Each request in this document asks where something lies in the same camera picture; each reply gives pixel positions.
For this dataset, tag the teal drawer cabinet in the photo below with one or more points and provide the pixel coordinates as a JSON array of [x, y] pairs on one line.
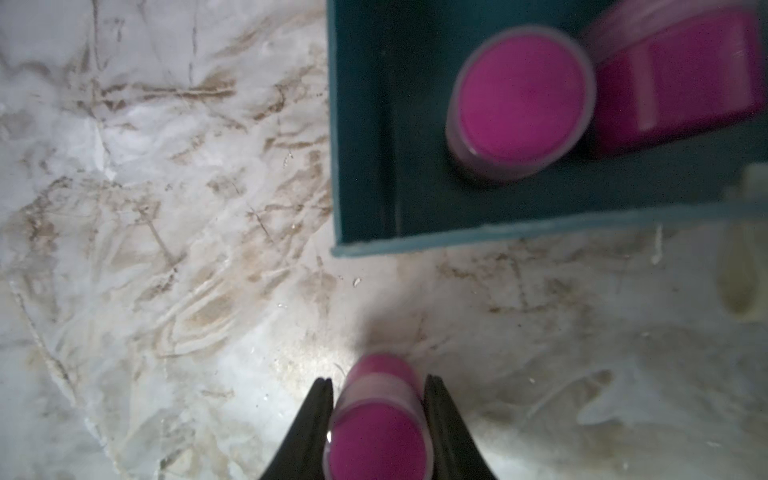
[[392, 67]]

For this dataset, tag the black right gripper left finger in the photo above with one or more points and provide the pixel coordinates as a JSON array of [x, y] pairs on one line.
[[300, 455]]

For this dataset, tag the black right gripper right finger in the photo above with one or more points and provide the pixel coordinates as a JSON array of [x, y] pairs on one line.
[[456, 455]]

